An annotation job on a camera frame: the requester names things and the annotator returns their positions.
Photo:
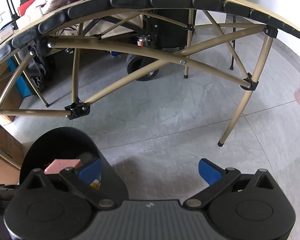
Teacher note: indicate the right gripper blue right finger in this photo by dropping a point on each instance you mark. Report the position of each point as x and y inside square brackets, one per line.
[209, 171]

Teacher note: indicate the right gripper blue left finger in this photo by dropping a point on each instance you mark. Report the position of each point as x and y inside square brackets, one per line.
[90, 172]

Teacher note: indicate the white yellow plush toy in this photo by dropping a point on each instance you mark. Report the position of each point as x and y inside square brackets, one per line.
[96, 184]

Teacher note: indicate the pink layered sponge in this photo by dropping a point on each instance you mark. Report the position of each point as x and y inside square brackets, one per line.
[59, 164]

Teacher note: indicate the black round trash bin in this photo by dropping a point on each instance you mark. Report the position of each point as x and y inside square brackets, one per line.
[65, 147]

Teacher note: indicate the cardboard box with green liner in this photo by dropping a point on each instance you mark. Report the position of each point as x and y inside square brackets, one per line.
[11, 158]

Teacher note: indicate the black cart wheel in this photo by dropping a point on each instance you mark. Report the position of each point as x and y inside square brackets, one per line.
[136, 62]

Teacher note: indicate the khaki folding camping table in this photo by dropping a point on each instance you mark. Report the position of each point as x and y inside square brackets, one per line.
[42, 37]

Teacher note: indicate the red cardboard tray box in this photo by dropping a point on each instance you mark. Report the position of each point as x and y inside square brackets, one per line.
[28, 6]

